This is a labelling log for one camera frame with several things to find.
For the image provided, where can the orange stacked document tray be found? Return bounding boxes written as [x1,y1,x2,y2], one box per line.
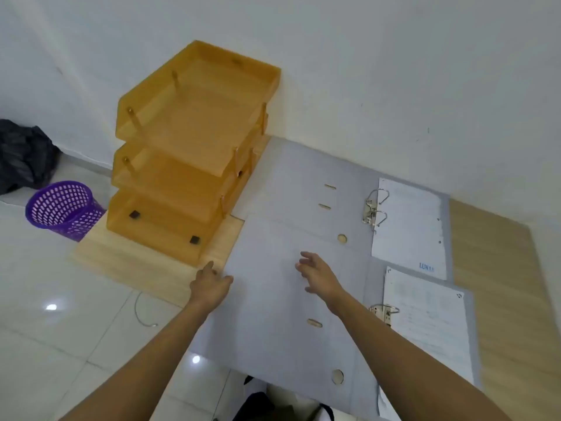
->
[106,39,282,266]

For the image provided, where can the thin wire loop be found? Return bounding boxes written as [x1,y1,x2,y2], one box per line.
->
[133,291,160,328]

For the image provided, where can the purple plastic waste basket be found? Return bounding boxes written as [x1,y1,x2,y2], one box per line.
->
[25,181,107,243]

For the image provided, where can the black plastic bag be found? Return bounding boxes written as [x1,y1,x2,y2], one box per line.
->
[0,119,63,196]

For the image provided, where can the person's right hand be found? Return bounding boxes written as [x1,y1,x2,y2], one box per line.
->
[295,251,348,306]

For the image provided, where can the metal ring binder mechanism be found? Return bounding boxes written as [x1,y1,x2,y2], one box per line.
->
[362,188,391,233]
[369,303,400,325]

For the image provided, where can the person's dark trousers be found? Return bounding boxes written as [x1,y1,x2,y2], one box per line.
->
[232,375,337,421]

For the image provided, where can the white paper stack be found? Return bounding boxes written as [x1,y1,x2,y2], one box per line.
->
[378,266,477,419]
[371,177,448,281]

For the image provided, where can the person's left hand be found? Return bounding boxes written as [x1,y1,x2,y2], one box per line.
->
[189,260,234,313]

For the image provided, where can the grey ring binder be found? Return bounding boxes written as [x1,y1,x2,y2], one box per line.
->
[189,214,483,421]
[231,135,453,282]

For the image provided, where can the person's right forearm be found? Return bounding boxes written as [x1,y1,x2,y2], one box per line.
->
[326,289,511,421]

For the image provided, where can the person's left forearm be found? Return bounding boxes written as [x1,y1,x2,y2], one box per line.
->
[59,298,216,421]

